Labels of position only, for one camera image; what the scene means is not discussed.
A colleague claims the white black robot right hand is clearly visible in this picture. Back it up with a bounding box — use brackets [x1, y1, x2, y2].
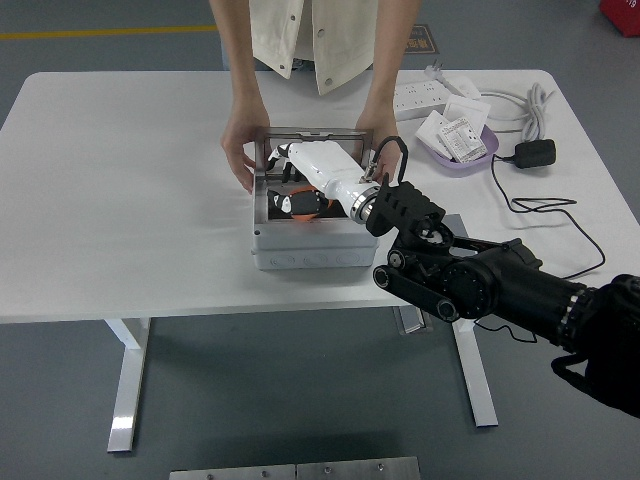
[266, 140, 382, 224]

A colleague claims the person's left hand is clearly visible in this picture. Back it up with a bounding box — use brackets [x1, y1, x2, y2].
[354, 112, 402, 184]

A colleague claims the person's right hand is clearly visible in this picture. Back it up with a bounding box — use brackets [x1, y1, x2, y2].
[220, 115, 270, 196]

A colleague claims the transparent hinged box lid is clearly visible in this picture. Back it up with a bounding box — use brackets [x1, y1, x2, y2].
[253, 126, 377, 174]

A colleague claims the orange cylindrical battery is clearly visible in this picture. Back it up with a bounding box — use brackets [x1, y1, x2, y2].
[289, 187, 326, 224]

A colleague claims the grey plastic junction box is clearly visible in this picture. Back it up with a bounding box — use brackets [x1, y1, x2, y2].
[251, 168, 379, 272]

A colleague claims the grey cube battery holder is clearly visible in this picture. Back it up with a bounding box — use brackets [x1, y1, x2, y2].
[442, 213, 470, 237]

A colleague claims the white power strip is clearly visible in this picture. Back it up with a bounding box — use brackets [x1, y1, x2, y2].
[392, 79, 449, 122]

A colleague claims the packaged socket with printed label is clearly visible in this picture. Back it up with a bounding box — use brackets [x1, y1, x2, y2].
[438, 117, 489, 164]

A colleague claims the small white square adapter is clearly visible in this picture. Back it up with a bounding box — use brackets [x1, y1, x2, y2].
[447, 77, 482, 100]

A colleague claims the purple plastic tray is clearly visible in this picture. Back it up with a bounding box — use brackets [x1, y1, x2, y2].
[415, 122, 500, 178]

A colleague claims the brown floor sign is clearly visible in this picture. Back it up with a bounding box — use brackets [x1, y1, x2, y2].
[403, 23, 440, 57]

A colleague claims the person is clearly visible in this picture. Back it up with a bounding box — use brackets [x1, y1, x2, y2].
[248, 0, 380, 97]

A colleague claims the black power adapter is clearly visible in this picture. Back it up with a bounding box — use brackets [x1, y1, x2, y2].
[514, 138, 557, 170]

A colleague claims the silver floor fixture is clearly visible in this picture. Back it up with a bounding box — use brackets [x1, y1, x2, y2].
[392, 304, 434, 335]

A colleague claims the white table leg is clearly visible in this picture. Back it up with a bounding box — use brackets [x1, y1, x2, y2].
[446, 301, 499, 428]
[103, 317, 152, 454]

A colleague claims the red object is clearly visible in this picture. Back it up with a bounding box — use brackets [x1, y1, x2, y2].
[598, 0, 640, 39]

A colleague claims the white wall socket plate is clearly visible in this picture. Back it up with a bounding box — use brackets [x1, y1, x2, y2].
[442, 93, 491, 130]
[415, 110, 451, 151]

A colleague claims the white power cord with plug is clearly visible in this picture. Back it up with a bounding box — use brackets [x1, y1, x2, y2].
[423, 59, 557, 144]

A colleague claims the thin black cable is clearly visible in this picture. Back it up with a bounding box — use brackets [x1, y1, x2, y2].
[473, 152, 607, 345]

